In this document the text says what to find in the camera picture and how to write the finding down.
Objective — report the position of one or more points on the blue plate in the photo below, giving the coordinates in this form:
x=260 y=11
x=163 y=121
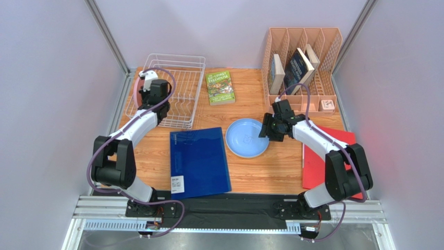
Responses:
x=242 y=138

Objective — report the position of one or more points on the red folder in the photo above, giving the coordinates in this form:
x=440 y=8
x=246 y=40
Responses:
x=322 y=163

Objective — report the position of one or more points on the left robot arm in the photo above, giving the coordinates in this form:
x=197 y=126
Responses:
x=113 y=162

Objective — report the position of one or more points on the white wire dish rack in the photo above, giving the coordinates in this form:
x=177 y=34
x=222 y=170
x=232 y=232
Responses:
x=189 y=72

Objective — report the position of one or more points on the white book in organizer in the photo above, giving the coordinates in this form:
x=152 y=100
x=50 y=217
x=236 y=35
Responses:
x=311 y=55

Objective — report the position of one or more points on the pink plate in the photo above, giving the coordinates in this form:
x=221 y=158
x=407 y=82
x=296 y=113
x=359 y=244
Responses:
x=136 y=96

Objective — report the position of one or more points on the aluminium mounting rail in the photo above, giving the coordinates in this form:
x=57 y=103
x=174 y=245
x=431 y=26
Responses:
x=115 y=213

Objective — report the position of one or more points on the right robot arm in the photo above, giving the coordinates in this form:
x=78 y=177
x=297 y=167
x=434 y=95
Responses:
x=347 y=174

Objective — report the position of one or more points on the green treehouse book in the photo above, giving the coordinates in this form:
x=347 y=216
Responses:
x=220 y=89

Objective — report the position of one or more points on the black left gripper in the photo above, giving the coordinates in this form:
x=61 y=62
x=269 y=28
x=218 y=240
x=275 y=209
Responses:
x=144 y=94

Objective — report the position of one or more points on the small white box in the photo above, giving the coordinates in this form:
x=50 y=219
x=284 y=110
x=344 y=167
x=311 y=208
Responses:
x=327 y=105

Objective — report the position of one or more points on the peach file organizer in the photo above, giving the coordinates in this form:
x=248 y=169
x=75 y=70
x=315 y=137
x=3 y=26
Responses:
x=326 y=42

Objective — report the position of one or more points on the blue folder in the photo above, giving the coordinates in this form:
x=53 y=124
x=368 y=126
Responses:
x=198 y=163

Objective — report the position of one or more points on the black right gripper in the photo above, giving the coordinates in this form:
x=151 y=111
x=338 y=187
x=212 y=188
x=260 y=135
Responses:
x=269 y=126

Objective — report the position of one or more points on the grey book in organizer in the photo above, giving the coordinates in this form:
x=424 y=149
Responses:
x=276 y=75

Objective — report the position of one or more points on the dark blue book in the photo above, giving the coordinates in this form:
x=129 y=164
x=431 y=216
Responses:
x=297 y=70

